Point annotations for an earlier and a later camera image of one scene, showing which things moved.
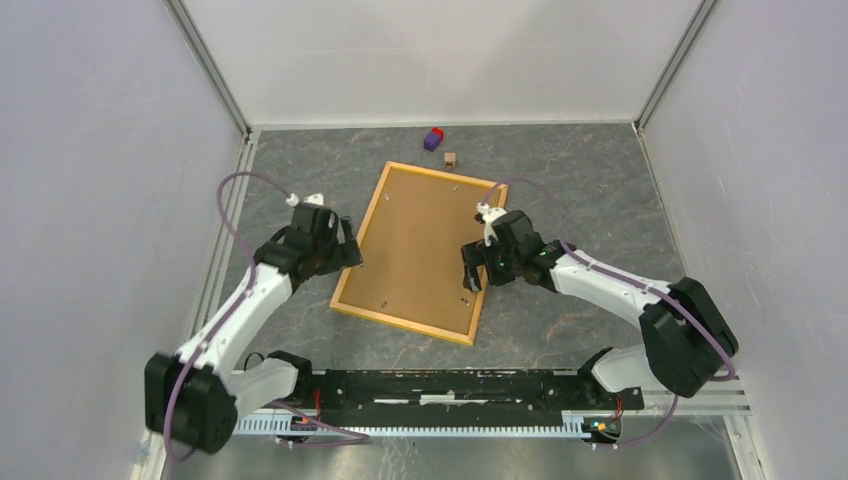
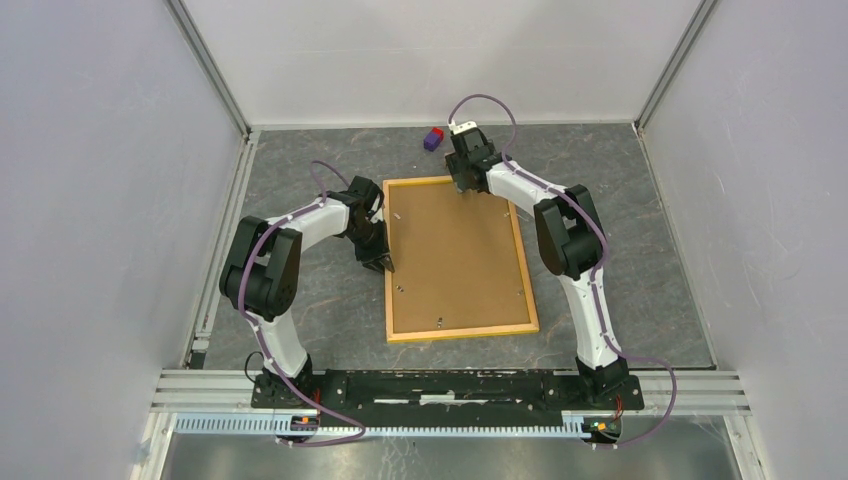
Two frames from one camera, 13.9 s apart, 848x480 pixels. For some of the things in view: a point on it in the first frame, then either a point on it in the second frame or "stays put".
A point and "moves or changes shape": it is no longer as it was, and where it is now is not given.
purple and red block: [433, 139] stays put
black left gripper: [346, 254] -> [377, 258]
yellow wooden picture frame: [412, 246] moves or changes shape
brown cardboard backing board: [412, 259] moves or changes shape
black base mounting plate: [452, 398] stays put
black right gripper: [474, 254] -> [457, 170]
